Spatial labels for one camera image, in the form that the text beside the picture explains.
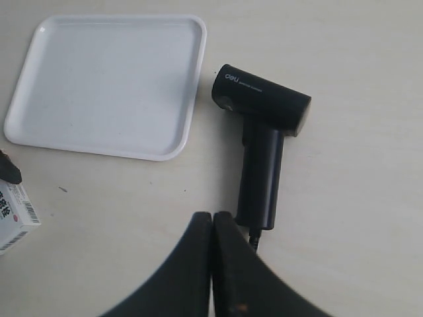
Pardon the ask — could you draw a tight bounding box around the white medicine box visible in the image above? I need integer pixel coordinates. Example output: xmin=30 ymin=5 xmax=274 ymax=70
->
xmin=0 ymin=181 xmax=41 ymax=255

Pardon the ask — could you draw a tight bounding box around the white plastic tray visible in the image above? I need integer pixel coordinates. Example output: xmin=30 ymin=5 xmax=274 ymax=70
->
xmin=3 ymin=15 xmax=207 ymax=161

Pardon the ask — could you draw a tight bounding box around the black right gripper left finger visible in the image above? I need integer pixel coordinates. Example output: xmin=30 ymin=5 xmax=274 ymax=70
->
xmin=104 ymin=212 xmax=212 ymax=316

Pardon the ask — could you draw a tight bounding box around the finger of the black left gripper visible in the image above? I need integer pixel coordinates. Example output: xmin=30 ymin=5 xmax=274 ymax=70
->
xmin=0 ymin=150 xmax=22 ymax=184

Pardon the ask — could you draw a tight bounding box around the black handheld barcode scanner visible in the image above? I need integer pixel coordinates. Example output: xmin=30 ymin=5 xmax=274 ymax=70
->
xmin=211 ymin=64 xmax=311 ymax=231

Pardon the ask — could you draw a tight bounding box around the black scanner cable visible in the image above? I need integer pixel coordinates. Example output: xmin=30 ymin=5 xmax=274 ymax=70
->
xmin=248 ymin=227 xmax=264 ymax=254

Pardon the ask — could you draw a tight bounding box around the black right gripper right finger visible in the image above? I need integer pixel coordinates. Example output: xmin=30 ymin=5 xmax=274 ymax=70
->
xmin=211 ymin=211 xmax=328 ymax=316

